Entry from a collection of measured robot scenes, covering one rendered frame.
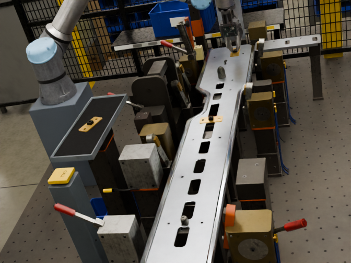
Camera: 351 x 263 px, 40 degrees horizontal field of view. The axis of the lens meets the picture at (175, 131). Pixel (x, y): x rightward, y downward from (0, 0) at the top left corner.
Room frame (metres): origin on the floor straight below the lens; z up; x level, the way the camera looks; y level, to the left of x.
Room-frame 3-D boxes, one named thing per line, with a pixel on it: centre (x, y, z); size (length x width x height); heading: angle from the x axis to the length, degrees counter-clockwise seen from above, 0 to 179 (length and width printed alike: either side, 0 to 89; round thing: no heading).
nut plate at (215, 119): (1.50, -0.14, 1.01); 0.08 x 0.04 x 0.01; 71
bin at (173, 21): (2.43, -0.19, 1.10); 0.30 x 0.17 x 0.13; 65
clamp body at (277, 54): (1.81, -0.48, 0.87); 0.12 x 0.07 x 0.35; 71
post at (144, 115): (1.48, 0.10, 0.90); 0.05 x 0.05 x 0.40; 71
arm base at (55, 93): (1.82, 0.42, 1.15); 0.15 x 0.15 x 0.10
